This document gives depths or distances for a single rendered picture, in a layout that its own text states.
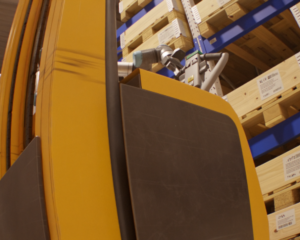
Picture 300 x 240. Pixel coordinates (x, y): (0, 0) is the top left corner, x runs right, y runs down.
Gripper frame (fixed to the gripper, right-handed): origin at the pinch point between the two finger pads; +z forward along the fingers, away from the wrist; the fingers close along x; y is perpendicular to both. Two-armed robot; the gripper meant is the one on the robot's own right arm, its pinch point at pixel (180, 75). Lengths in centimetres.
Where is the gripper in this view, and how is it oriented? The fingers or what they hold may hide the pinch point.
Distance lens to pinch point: 171.3
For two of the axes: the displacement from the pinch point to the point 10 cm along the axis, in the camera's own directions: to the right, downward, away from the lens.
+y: -5.9, 7.3, 3.3
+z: 2.1, 5.4, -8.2
